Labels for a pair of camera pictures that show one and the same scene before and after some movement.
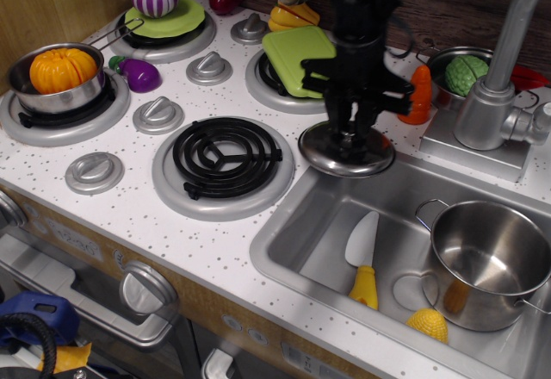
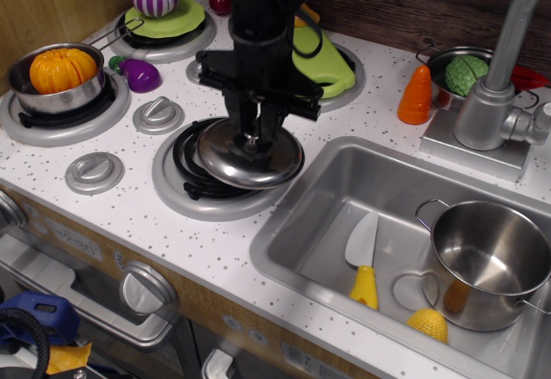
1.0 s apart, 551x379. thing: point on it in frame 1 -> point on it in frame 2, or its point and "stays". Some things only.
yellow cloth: [70, 357] stays
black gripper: [355, 72] -> [266, 71]
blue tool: [60, 313] stays
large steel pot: [487, 259] stays
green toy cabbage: [462, 71] stays
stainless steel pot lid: [350, 153] -> [248, 164]
